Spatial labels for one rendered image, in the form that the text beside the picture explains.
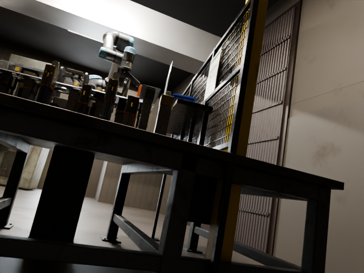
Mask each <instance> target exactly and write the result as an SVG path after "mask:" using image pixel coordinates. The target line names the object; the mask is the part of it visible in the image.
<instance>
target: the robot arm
mask: <svg viewBox="0 0 364 273"><path fill-rule="evenodd" d="M102 40H103V47H101V48H100V51H99V55H98V56H99V57H100V58H102V59H104V60H107V61H110V62H112V66H111V69H110V72H109V75H108V77H107V78H105V80H102V77H100V76H97V75H90V76H89V83H88V84H90V85H94V86H95V90H96V89H97V87H101V88H102V90H103V89H104V90H105V91H106V88H107V84H108V80H109V78H111V79H112V78H113V74H114V72H118V73H119V75H120V76H119V86H120V87H119V88H118V93H117V95H118V96H122V97H124V94H125V90H126V87H127V83H128V80H130V81H132V82H133V83H134V84H135V86H137V87H139V86H140V82H139V81H138V80H137V79H136V78H135V77H134V76H133V75H131V74H130V73H131V70H132V67H133V62H134V58H135V52H136V50H135V49H134V48H133V45H134V39H133V38H132V37H130V36H127V35H125V34H123V33H120V32H118V31H115V30H111V31H108V32H106V33H104V35H103V38H102ZM114 46H115V47H116V48H115V50H116V52H115V51H113V50H114Z"/></svg>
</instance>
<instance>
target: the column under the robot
mask: <svg viewBox="0 0 364 273"><path fill-rule="evenodd" d="M94 158H95V156H94V155H91V154H86V153H81V152H77V151H72V150H68V149H64V148H59V147H54V150H53V153H52V156H51V160H50V163H49V167H48V171H47V175H46V177H45V181H44V184H43V188H42V192H41V195H40V199H39V202H38V206H37V209H36V213H35V216H34V220H33V223H32V227H31V230H30V234H29V236H28V238H36V239H45V240H50V241H59V242H68V243H74V237H75V233H76V229H77V225H78V222H79V217H80V213H81V209H82V205H83V201H84V198H85V194H86V189H87V185H88V181H89V177H90V173H91V170H92V166H93V162H94Z"/></svg>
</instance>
